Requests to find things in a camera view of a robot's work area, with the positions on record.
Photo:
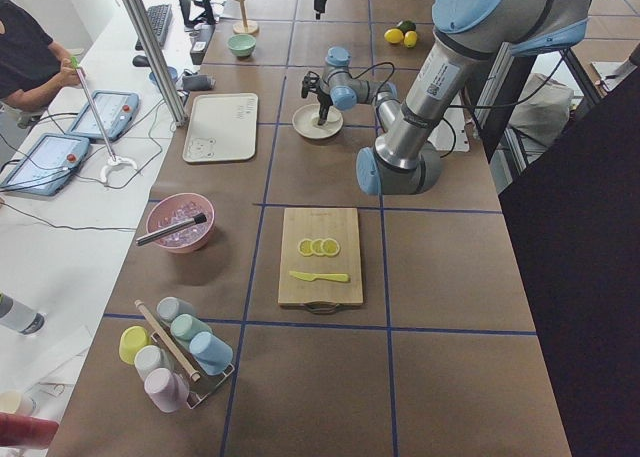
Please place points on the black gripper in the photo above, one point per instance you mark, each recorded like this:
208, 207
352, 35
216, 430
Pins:
323, 99

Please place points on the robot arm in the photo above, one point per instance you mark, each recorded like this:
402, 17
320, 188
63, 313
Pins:
467, 33

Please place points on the white bear tray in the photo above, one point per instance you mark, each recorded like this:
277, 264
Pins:
222, 128

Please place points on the cream round plate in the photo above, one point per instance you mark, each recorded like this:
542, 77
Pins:
306, 122

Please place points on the bamboo cutting board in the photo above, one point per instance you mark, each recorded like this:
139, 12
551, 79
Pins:
321, 296

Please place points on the yellow lemon upper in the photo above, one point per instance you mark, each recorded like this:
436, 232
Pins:
394, 36

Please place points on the yellow lemon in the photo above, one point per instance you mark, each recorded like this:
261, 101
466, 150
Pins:
410, 39
394, 36

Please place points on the green bowl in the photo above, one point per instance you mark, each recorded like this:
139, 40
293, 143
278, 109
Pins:
241, 45

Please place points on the yellow lemon lower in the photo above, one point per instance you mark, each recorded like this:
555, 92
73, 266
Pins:
410, 39

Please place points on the wooden mug stand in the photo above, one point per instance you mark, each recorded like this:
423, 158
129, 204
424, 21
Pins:
244, 25

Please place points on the lemon slice middle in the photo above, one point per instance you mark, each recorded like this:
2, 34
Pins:
317, 247

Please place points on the lemon slice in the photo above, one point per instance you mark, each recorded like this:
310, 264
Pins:
330, 247
317, 247
305, 247

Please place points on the lemon slice far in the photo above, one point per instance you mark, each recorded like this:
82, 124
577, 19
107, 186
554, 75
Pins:
330, 247

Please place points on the lemon slice near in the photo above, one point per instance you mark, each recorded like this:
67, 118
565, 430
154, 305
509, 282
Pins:
305, 247

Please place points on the yellow plastic knife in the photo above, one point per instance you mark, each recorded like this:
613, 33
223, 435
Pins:
311, 277

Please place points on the pink bowl with ice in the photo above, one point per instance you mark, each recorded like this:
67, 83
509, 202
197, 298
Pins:
176, 208

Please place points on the black computer mouse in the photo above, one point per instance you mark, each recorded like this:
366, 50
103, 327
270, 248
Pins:
140, 61

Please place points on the black keyboard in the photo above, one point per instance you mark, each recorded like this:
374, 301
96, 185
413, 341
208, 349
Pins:
160, 17

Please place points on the teach pendant far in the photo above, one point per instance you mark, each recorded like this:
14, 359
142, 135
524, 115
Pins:
117, 109

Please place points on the teach pendant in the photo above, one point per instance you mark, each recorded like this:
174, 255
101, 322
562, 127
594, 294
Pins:
117, 109
48, 166

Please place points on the grey cup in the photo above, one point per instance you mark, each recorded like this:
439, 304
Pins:
169, 308

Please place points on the mint green cup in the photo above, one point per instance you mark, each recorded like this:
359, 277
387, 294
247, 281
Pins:
185, 327

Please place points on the reacher grabber tool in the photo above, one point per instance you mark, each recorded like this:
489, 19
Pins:
113, 161

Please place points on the light blue cup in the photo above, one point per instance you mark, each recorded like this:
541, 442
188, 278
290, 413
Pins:
213, 354

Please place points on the teach pendant near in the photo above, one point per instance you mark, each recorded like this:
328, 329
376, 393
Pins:
48, 166

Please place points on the yellow cup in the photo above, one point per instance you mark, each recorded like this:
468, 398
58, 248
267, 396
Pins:
132, 340

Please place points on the person in black shirt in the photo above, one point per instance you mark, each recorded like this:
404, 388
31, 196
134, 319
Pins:
34, 67

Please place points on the white cup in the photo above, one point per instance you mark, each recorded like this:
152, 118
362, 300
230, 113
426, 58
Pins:
150, 358

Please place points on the pink cup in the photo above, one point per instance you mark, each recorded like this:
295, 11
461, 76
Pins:
166, 389

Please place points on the clear water bottle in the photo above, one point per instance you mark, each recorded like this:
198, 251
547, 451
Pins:
19, 317

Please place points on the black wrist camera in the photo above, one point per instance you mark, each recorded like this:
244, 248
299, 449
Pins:
310, 84

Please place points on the steel ice scoop handle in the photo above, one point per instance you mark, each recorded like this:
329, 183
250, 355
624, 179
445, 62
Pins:
171, 229

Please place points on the aluminium frame post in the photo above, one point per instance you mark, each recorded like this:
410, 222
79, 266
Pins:
138, 16

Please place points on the wooden rack handle rod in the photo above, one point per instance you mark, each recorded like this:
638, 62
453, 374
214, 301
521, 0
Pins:
177, 352

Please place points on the white wire cup rack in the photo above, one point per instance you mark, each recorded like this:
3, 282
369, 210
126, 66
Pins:
206, 386

